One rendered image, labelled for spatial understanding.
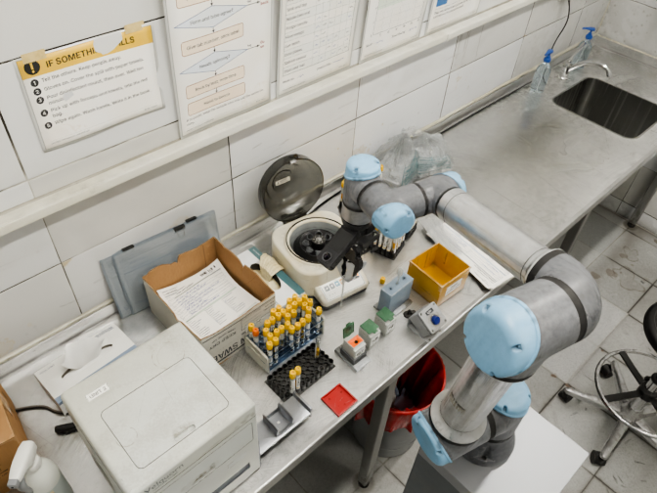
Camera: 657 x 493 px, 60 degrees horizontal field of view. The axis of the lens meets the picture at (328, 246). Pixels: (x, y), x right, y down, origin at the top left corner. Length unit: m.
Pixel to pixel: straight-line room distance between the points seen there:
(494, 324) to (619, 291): 2.50
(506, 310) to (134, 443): 0.71
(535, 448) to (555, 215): 0.96
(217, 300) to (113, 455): 0.62
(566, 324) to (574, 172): 1.57
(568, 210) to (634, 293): 1.23
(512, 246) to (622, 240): 2.64
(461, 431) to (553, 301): 0.39
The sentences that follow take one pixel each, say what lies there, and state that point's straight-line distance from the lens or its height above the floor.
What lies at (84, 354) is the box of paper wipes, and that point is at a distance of 1.59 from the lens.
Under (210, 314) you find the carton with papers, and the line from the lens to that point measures 1.61.
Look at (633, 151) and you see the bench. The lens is 2.70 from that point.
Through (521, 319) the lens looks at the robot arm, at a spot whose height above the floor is 1.55.
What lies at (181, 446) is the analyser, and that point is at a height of 1.17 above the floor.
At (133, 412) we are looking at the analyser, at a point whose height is 1.18.
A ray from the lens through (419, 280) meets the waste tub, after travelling 1.73.
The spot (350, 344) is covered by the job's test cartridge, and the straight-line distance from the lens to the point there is 1.53.
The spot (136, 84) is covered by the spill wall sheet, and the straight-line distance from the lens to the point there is 1.40.
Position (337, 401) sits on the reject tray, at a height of 0.88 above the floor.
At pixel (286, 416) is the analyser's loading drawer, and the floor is 0.93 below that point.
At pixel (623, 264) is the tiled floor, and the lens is 3.53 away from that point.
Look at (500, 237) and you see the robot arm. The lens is 1.08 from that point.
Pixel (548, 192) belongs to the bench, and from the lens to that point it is 2.30.
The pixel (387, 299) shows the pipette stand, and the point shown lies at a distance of 1.64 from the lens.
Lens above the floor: 2.20
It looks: 45 degrees down
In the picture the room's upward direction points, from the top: 4 degrees clockwise
